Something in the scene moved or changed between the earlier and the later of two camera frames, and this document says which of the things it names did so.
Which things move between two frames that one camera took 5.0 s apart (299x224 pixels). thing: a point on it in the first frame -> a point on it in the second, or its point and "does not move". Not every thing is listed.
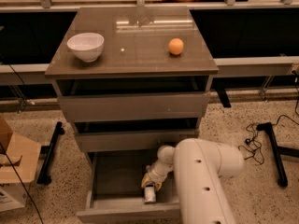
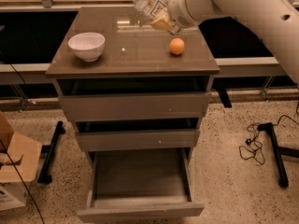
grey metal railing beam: [225, 67] does not move
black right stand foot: [277, 151] does not move
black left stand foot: [47, 151] does not move
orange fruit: [176, 46] does not move
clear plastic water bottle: [149, 194] -> [147, 0]
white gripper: [154, 175] -> [182, 7]
